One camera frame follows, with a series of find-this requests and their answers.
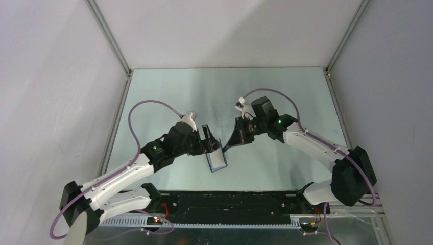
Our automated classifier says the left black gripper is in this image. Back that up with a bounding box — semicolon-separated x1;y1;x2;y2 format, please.
174;124;221;157

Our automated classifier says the grey slotted cable duct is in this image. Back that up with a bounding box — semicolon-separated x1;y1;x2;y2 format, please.
100;215;300;229

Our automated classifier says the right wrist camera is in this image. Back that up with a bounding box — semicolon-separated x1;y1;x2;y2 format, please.
235;97;254;120

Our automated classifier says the aluminium frame post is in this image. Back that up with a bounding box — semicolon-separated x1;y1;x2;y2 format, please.
85;0;132;76
325;0;371;73

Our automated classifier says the blue leather card holder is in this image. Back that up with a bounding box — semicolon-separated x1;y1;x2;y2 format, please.
206;140;228;173

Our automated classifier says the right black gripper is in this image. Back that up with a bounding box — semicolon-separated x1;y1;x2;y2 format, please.
227;116;267;148

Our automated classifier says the right aluminium frame post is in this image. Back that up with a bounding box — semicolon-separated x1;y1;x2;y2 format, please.
325;0;371;73

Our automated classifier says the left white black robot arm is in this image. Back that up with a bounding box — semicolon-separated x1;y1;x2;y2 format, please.
60;122;227;233

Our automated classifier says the right controller board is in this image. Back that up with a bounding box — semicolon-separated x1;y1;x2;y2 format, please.
300;222;320;235

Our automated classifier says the controller board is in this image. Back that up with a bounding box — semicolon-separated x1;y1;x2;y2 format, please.
300;222;320;235
146;217;165;226

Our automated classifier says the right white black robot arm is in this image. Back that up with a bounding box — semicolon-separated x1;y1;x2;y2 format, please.
223;96;377;213

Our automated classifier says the left aluminium frame post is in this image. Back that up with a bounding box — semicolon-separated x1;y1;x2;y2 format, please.
85;0;132;76

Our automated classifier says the left controller board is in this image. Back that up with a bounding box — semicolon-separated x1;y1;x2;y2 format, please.
146;217;165;226

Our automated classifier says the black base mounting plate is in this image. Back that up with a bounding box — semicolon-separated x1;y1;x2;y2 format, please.
145;191;330;225

